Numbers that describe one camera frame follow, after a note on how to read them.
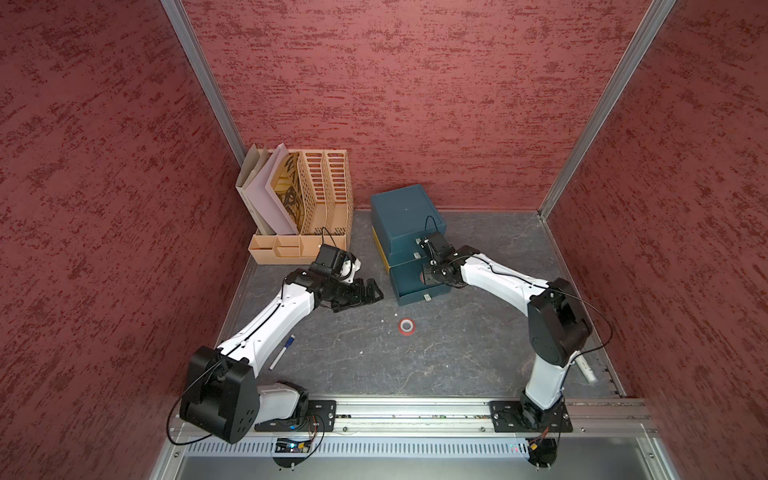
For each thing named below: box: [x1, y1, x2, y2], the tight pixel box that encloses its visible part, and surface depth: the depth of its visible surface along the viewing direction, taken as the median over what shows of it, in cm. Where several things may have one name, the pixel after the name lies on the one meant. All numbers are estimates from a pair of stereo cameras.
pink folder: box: [244, 143, 299, 235], surface depth 95 cm
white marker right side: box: [575, 354, 598, 384], surface depth 82 cm
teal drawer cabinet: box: [370, 184, 451, 306], surface depth 94 cm
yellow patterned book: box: [272, 152, 304, 233], surface depth 102 cm
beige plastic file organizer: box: [248, 149, 354, 265], surface depth 108 cm
